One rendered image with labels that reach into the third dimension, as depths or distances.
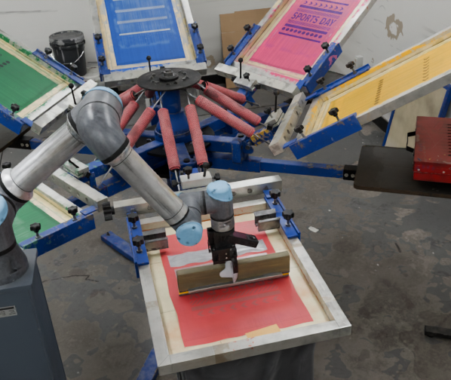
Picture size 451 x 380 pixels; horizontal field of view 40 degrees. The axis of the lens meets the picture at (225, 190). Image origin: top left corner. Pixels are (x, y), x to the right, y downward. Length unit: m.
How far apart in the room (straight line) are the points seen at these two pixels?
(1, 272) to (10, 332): 0.21
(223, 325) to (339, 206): 2.49
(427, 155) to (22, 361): 1.70
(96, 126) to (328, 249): 2.51
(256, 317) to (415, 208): 2.56
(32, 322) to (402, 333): 2.04
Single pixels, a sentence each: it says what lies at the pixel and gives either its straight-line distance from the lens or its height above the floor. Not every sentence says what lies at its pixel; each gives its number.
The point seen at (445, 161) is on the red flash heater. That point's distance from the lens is 2.60.
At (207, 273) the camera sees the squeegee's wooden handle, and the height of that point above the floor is 1.04.
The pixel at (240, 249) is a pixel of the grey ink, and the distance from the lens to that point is 2.26.
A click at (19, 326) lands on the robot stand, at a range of 1.97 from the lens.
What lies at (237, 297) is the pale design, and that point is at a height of 0.95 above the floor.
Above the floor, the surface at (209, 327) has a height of 0.95.
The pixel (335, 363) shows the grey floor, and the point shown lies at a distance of 3.19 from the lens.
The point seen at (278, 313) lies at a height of 0.95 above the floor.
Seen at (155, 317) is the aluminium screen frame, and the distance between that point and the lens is 1.97.
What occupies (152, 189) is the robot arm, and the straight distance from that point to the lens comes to 1.70.
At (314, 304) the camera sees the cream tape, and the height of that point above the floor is 0.95.
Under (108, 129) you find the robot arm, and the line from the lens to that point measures 1.64.
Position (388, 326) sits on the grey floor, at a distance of 3.42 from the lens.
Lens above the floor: 2.28
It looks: 30 degrees down
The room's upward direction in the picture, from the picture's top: 3 degrees counter-clockwise
